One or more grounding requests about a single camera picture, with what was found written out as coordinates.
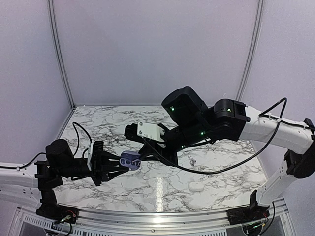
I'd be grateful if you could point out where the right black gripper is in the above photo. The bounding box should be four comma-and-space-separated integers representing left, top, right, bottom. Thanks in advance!
138, 118, 210, 168

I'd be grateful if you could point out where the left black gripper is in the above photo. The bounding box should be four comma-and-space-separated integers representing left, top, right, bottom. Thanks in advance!
59, 151, 128, 187

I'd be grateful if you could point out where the blue earbud charging case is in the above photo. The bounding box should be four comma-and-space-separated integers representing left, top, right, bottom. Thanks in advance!
120, 151, 140, 171

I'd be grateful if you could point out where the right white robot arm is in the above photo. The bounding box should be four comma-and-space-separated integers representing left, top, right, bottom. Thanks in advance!
135, 86, 315, 220

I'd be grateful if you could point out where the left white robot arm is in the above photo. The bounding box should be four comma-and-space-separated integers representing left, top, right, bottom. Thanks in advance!
0, 139, 129, 219

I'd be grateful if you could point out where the white earbud charging case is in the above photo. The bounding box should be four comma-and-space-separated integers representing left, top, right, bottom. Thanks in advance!
188, 182, 204, 192

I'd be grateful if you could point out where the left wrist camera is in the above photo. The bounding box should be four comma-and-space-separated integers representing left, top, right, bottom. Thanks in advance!
87, 141, 104, 171

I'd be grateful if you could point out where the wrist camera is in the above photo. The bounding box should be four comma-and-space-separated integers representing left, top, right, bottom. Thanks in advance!
124, 121, 166, 148
87, 141, 104, 171

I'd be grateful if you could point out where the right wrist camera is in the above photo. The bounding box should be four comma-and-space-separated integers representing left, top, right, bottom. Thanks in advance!
124, 121, 166, 148

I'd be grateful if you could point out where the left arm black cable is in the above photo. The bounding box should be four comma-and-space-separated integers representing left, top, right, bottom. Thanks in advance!
17, 122, 93, 170

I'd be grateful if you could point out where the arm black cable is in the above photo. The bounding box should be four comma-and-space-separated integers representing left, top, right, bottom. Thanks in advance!
17, 122, 93, 170
142, 97, 315, 175

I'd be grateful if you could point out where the aluminium front rail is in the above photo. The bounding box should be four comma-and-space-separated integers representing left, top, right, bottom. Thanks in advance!
14, 196, 288, 236

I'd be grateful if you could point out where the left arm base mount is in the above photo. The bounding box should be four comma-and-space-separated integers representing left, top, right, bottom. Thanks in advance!
36, 204, 79, 236

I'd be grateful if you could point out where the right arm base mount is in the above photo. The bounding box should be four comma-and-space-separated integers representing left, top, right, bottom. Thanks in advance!
227, 203, 276, 236

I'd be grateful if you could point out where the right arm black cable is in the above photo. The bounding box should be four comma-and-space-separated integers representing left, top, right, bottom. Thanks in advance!
142, 97, 315, 175

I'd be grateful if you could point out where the left aluminium corner post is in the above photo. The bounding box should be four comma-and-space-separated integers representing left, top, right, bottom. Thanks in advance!
47, 0, 76, 110

